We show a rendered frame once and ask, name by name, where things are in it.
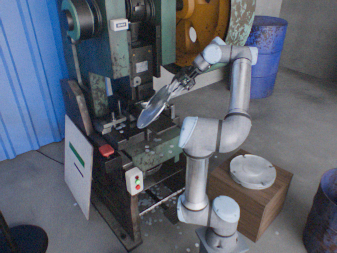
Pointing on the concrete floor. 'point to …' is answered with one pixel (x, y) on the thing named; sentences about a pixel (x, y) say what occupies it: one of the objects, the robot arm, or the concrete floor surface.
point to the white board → (78, 164)
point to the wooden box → (251, 198)
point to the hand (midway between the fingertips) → (170, 92)
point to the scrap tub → (323, 217)
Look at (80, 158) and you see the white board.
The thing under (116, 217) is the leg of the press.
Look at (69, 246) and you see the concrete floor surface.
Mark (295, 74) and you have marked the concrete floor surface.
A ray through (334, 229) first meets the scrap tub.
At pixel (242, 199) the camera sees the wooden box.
